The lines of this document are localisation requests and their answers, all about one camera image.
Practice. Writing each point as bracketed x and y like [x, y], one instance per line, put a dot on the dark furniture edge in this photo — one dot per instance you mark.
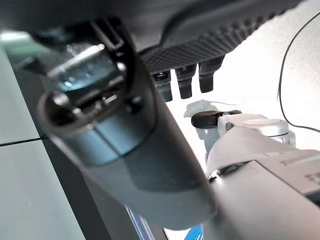
[62, 175]

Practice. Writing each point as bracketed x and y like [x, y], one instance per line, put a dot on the silver robot leg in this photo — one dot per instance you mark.
[250, 190]

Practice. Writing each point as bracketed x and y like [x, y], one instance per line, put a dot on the blue printed item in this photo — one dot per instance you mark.
[192, 231]

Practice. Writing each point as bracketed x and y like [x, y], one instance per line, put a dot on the dark right robot hand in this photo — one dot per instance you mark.
[190, 30]

